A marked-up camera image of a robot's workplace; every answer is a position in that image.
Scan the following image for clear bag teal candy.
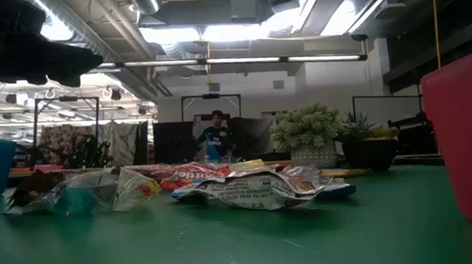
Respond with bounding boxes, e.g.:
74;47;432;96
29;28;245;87
38;168;122;219

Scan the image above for clear bag yellow candy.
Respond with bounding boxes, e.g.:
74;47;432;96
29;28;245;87
229;159;267;172

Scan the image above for red plastic bin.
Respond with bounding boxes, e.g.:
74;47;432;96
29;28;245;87
417;43;472;238

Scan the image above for grey ceiling box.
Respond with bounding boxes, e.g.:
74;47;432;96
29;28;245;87
229;0;259;25

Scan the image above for black round plant pot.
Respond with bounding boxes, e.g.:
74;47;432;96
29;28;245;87
340;134;401;174

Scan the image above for distant black robot arms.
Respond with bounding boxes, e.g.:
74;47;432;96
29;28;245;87
27;134;112;172

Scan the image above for long ceiling light bar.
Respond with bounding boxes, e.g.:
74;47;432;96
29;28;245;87
89;44;368;81

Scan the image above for small yellow candy wrapper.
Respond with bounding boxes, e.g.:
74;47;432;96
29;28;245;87
319;165;371;181

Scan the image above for yellow fruit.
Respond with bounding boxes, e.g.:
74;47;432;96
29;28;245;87
367;125;401;140

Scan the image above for white patterned plant pot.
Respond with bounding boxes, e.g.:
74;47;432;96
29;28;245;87
288;141;339;172

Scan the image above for white patterned cloth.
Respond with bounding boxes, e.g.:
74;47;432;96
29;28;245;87
97;120;141;168

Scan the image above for clear bag yellow red label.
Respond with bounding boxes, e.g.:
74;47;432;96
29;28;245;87
109;164;164;213

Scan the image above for floral patterned cloth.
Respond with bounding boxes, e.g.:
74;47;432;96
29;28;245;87
37;123;100;165

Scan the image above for black framed whiteboard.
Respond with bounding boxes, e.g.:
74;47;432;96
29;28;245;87
352;90;425;131

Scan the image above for bushy pale green plant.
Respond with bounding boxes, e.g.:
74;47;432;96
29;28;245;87
268;101;345;154

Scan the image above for black panel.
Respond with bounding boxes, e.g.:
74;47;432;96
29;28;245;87
151;120;197;166

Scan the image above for bright red candy bag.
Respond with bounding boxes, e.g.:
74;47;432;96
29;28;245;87
155;159;241;193

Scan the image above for wide black frame rig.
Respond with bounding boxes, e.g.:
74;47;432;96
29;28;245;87
179;91;243;124

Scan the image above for large white-print candy bag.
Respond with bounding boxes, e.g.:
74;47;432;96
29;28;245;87
168;161;336;219

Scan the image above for green spiky succulent plant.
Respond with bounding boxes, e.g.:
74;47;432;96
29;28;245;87
337;108;377;143

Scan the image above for black chair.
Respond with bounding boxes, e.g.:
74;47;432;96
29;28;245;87
386;111;436;158

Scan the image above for dark grey panel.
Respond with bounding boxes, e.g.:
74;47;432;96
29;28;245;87
229;114;278;158

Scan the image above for blue white candy bar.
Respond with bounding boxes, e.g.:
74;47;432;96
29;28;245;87
316;176;358;198

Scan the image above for tall black frame rig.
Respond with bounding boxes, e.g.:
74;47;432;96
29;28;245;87
29;93;105;170

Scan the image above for small red candy wrapper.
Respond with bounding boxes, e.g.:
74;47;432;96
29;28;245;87
273;160;293;173

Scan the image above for person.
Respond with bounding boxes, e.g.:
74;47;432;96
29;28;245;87
194;109;238;165

